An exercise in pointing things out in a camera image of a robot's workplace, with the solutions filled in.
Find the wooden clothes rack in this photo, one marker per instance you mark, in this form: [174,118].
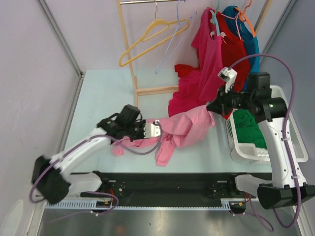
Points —
[147,27]

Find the light blue wire hanger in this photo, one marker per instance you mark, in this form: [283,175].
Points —
[183,25]

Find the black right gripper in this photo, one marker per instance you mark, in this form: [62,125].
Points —
[220,103]

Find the red t-shirt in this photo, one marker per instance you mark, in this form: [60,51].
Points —
[215,49]

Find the pink hanger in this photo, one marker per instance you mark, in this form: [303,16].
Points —
[231,19]

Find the green t-shirt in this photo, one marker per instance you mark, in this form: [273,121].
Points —
[247,129]

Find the blue t-shirt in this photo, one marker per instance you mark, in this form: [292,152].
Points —
[253,44]

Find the orange hanger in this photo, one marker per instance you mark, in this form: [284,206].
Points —
[246,19]

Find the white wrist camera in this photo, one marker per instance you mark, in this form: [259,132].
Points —
[229,77]
[152,129]

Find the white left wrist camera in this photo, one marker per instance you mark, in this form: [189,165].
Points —
[152,129]

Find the light pink t-shirt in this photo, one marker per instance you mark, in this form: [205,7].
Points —
[183,130]

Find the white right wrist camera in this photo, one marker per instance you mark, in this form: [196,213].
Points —
[229,77]

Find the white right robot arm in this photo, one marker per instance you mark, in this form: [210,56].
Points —
[288,186]

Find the teal hanger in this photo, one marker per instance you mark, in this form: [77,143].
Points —
[214,20]

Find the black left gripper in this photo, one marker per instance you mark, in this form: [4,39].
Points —
[141,123]

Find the white slotted cable duct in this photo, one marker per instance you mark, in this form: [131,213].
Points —
[99,205]

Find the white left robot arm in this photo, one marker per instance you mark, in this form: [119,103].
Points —
[52,175]

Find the magenta t-shirt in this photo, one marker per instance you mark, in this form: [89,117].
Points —
[199,85]

